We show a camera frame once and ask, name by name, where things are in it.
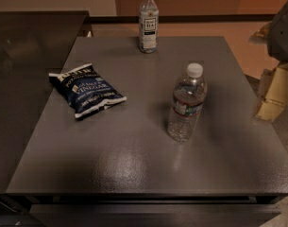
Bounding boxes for blue vinegar chips bag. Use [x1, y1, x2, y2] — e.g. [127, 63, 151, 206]
[49, 63, 127, 119]

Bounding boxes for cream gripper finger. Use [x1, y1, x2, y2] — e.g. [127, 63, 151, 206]
[254, 62, 288, 121]

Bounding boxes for clear water bottle white cap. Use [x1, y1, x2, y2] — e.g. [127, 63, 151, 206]
[167, 62, 208, 142]

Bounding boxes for blue label plastic bottle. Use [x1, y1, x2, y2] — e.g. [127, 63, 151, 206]
[139, 0, 159, 54]

